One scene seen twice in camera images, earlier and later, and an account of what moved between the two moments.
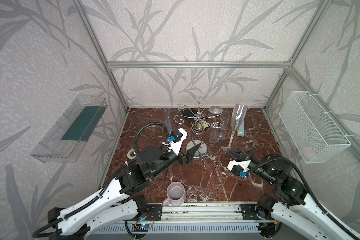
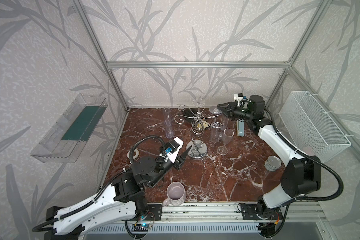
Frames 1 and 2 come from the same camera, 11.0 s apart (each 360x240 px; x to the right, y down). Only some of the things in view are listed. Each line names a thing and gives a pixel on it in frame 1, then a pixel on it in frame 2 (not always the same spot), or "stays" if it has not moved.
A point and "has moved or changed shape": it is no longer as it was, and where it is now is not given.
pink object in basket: [306, 152] stays
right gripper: [246, 157] → [233, 111]
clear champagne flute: [237, 116] has moved or changed shape
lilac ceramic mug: [176, 193] stays
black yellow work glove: [191, 115] stays
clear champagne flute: [167, 112] stays
